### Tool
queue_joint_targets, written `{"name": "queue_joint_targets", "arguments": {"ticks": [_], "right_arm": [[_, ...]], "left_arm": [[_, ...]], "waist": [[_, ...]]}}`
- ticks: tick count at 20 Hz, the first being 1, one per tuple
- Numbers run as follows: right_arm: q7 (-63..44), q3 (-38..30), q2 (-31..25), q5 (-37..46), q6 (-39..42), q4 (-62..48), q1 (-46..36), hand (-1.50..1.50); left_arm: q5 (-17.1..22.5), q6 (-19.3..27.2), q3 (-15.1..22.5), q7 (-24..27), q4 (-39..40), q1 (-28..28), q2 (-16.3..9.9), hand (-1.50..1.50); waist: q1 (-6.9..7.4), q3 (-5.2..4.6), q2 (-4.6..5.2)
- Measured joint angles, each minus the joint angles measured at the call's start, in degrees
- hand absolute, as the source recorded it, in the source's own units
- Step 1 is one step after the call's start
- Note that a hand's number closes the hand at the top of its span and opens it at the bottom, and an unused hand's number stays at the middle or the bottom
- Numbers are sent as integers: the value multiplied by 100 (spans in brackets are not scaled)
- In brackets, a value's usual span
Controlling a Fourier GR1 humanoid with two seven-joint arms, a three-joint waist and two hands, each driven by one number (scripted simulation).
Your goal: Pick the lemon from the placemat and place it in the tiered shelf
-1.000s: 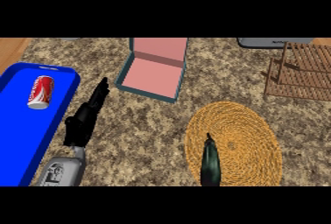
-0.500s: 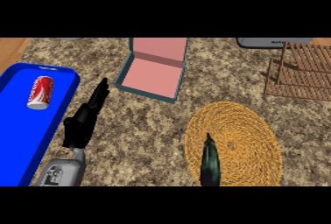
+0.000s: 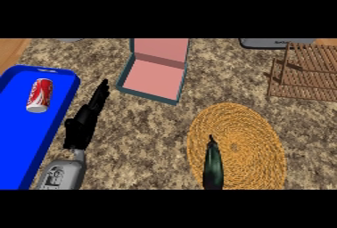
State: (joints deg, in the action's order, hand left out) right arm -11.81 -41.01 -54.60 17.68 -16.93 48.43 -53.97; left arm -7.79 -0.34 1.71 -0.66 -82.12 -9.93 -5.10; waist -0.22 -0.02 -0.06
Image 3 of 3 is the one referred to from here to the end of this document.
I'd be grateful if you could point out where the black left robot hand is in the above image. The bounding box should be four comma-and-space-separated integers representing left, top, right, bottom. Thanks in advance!
61, 78, 112, 151

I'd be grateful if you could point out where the round woven yellow placemat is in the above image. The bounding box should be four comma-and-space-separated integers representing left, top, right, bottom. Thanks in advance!
186, 102, 288, 191

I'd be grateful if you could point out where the brown wooden tiered shelf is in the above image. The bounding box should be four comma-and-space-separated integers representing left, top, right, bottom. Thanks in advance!
265, 42, 337, 102

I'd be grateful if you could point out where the red and white can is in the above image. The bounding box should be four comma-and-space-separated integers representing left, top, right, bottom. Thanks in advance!
25, 77, 54, 114

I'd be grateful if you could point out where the blue tray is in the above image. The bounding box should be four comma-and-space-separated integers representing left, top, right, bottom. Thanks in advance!
0, 64, 81, 191

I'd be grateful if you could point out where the teal box with pink inside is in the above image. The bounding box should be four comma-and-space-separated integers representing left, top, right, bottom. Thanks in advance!
113, 38, 190, 106

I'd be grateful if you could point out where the dark green cucumber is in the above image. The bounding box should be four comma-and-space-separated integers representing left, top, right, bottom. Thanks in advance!
202, 134, 224, 191

